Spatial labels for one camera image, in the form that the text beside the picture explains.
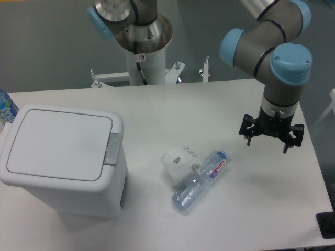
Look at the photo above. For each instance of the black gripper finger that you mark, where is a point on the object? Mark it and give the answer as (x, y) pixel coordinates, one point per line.
(293, 137)
(250, 128)

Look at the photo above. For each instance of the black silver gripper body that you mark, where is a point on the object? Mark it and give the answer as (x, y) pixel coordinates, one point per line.
(275, 120)

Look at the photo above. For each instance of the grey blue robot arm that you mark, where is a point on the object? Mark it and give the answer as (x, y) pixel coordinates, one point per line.
(266, 53)

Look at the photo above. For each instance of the white push-lid trash can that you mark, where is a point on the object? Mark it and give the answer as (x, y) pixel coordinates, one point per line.
(72, 159)

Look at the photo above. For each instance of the crumpled white paper cup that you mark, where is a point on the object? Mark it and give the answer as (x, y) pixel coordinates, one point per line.
(180, 162)

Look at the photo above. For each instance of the black device at table edge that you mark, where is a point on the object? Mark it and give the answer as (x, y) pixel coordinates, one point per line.
(326, 224)

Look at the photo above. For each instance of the clear crushed plastic bottle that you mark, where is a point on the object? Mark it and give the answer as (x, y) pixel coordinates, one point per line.
(196, 183)

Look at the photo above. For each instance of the blue labelled water bottle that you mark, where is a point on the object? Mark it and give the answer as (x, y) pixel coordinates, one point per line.
(9, 109)

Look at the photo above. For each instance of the white frame at right edge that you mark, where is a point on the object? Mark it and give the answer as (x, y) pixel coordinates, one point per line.
(326, 114)

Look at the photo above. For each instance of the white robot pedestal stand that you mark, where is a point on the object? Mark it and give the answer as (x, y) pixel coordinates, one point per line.
(145, 52)

